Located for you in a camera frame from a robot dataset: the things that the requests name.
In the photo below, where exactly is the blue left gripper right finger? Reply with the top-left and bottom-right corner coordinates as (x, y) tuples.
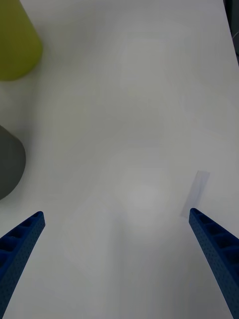
(188, 207), (239, 319)

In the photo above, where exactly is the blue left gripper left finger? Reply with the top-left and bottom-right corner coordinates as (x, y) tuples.
(0, 211), (46, 319)

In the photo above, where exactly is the yellow-green plastic waste bin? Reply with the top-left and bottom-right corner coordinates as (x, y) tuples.
(0, 0), (43, 81)

